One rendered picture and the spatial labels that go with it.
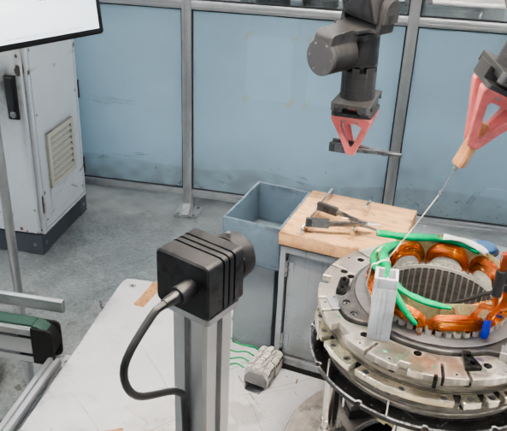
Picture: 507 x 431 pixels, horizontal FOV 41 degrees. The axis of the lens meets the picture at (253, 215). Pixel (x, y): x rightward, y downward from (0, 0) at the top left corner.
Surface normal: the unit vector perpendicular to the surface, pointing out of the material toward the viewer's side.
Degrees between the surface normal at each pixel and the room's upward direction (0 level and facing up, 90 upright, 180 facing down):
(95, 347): 0
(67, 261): 0
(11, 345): 90
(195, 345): 90
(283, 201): 90
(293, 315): 90
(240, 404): 0
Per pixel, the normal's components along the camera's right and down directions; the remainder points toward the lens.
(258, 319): -0.37, 0.40
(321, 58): -0.75, 0.29
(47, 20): 0.78, 0.20
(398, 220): 0.04, -0.89
